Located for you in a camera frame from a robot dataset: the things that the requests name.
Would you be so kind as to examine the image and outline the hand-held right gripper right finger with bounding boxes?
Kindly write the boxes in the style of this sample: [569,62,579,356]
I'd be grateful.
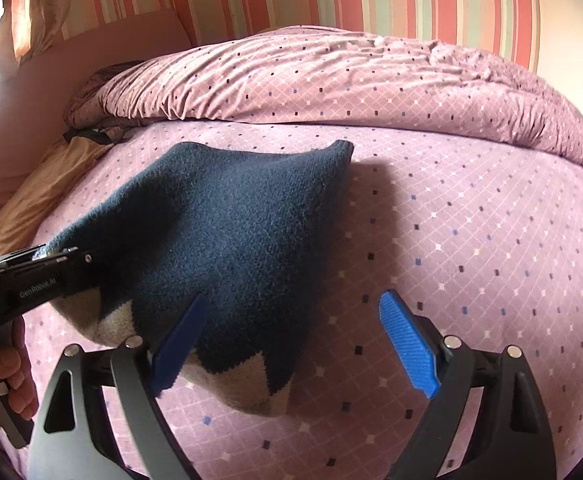
[379,289,557,480]

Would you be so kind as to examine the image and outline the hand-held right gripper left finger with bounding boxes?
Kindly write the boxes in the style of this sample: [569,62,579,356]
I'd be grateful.
[26,291,210,480]

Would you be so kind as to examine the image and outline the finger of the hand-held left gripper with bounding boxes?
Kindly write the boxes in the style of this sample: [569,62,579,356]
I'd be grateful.
[32,244,93,267]

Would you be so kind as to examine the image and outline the navy argyle knit sweater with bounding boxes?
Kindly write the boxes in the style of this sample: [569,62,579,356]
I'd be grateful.
[32,140,355,418]

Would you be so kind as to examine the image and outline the person's left hand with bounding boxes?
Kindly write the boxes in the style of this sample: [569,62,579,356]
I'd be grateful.
[0,316,40,430]

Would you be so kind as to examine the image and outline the tan pillow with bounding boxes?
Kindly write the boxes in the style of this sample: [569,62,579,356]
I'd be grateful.
[0,127,128,261]

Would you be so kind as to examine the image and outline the purple dotted bed sheet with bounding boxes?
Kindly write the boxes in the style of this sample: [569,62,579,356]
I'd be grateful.
[0,122,583,480]

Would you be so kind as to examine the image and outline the brown patterned cloth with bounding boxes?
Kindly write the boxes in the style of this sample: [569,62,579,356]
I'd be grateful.
[63,60,145,130]

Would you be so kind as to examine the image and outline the pink headboard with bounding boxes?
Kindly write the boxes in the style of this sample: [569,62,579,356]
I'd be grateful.
[0,7,195,201]

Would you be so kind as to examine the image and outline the orange curtain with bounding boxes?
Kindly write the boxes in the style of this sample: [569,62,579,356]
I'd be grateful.
[0,0,80,67]

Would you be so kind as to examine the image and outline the purple dotted duvet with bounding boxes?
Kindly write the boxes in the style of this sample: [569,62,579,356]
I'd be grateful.
[64,25,583,181]

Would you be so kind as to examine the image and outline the black strap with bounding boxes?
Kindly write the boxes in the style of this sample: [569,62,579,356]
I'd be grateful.
[63,127,111,147]

